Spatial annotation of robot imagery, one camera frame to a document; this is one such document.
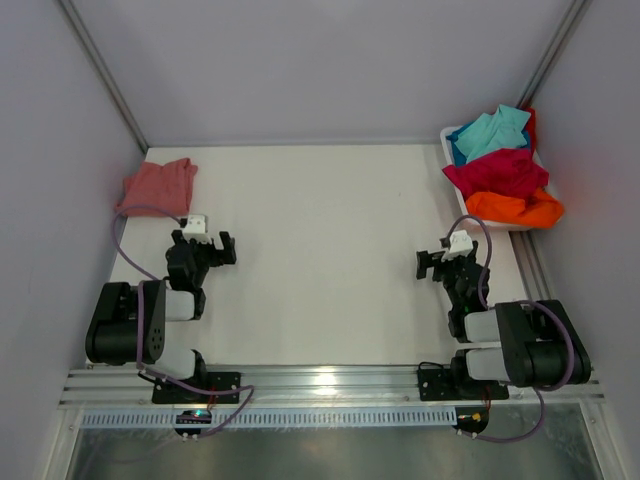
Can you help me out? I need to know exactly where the salmon pink t shirt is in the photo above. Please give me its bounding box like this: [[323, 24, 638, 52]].
[[114, 158, 198, 217]]

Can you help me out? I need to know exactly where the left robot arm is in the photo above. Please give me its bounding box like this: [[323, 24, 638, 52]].
[[85, 230, 237, 402]]

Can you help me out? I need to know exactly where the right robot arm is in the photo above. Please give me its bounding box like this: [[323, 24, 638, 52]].
[[416, 241, 592, 401]]

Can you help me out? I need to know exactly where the orange t shirt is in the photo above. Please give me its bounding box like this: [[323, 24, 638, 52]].
[[465, 189, 565, 229]]

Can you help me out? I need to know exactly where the crimson red t shirt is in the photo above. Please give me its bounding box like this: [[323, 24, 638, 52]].
[[443, 149, 549, 199]]

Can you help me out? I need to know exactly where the white plastic bin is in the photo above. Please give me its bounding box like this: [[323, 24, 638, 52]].
[[439, 125, 531, 232]]

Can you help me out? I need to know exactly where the teal t shirt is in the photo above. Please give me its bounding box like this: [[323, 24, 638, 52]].
[[445, 104, 534, 167]]

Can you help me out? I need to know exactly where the right black controller board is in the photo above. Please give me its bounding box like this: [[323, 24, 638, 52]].
[[453, 407, 490, 436]]

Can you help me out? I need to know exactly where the black controller board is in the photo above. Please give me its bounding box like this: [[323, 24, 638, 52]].
[[174, 409, 212, 437], [453, 407, 490, 436]]

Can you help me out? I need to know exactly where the red t shirt in bin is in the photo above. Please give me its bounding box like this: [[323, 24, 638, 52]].
[[523, 107, 537, 152]]

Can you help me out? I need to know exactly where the left black controller board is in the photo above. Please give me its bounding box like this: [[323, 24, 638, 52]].
[[174, 409, 212, 437]]

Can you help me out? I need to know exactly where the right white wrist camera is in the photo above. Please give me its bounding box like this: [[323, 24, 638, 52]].
[[442, 230, 473, 261]]

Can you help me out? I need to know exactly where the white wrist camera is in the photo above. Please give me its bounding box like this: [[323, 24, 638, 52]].
[[442, 230, 473, 261], [180, 214, 211, 244]]

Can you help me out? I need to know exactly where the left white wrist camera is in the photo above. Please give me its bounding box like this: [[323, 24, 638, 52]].
[[180, 214, 211, 244]]

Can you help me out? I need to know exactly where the right side aluminium rail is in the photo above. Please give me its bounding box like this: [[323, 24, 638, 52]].
[[509, 231, 554, 300]]

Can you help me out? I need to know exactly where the aluminium rail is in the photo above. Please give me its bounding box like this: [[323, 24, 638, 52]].
[[57, 364, 605, 410], [509, 231, 554, 300]]

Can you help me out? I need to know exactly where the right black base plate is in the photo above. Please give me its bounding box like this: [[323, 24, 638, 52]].
[[416, 362, 509, 401]]

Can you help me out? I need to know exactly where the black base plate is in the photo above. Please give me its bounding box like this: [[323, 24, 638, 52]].
[[151, 371, 242, 405], [416, 362, 509, 401]]

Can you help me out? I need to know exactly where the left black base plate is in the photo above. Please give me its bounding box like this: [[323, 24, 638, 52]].
[[151, 371, 242, 405]]

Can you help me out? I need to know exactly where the aluminium front rail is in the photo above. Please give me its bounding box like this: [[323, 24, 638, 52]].
[[57, 364, 605, 410]]

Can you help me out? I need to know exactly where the slotted grey cable duct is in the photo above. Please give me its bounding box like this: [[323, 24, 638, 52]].
[[80, 405, 455, 430]]

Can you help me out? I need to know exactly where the right corner aluminium post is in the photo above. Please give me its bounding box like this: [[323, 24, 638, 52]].
[[517, 0, 592, 108]]

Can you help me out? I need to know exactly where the corner aluminium post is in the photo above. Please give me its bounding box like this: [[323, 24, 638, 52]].
[[517, 0, 592, 108], [54, 0, 150, 154]]

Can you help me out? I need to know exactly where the left corner aluminium post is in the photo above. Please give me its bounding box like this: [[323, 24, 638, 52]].
[[54, 0, 150, 154]]

